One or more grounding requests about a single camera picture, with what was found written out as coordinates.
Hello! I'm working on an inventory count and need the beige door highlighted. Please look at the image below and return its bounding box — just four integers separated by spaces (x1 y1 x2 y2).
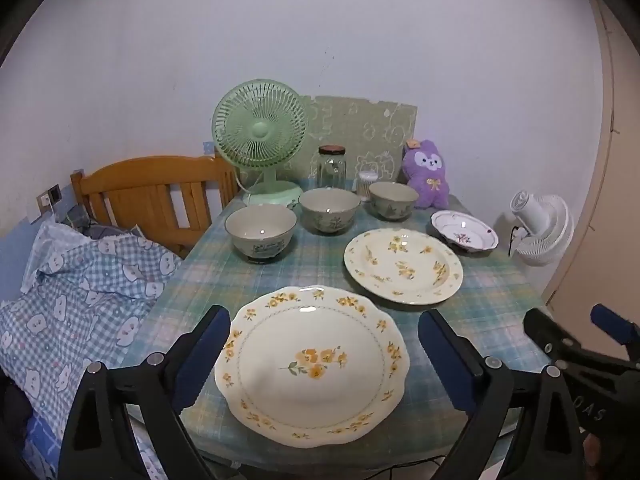
542 0 640 331

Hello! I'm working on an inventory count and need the glass jar with dark lid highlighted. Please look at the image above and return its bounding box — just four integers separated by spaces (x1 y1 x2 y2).
317 145 347 190

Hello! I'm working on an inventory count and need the small red floral plate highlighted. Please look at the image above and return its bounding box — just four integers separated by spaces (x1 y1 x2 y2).
431 210 501 256

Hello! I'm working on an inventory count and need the cream floral ceramic bowl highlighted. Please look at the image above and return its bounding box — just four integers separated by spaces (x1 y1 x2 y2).
299 188 362 235
368 181 420 221
225 205 298 264

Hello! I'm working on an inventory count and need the grey plaid cloth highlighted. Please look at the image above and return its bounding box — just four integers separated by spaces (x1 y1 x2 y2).
65 205 141 238

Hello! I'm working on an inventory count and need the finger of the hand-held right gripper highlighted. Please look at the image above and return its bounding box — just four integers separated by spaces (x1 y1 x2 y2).
590 304 640 366
523 308 583 368

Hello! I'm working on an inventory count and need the round yellow floral plate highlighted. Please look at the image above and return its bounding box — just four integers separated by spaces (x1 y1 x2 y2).
343 228 464 306

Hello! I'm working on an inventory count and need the scalloped yellow floral plate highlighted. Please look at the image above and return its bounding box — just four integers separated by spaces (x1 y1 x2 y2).
214 286 411 450

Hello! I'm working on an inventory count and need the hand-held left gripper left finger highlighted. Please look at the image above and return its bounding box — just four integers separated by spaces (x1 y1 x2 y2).
60 305 233 480

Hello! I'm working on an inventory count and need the white clip fan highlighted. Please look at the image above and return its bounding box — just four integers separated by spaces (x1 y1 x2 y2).
509 190 575 267

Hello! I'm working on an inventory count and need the blue checkered printed blanket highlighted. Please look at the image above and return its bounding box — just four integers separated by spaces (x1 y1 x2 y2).
0 217 183 480

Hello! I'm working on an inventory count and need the purple plush toy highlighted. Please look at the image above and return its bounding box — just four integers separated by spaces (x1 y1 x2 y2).
402 138 451 209

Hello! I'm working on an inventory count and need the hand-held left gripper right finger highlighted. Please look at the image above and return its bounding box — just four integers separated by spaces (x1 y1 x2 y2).
417 308 585 480

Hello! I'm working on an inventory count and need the wooden headboard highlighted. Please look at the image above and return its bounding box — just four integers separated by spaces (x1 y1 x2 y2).
70 155 240 260

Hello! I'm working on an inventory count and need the blue plaid tablecloth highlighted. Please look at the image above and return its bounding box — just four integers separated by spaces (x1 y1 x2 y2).
122 180 551 471

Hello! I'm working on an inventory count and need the green desk fan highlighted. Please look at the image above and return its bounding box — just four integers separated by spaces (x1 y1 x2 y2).
211 79 309 207

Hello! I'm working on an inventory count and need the green patterned board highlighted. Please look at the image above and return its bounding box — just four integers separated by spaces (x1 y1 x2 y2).
300 95 418 193

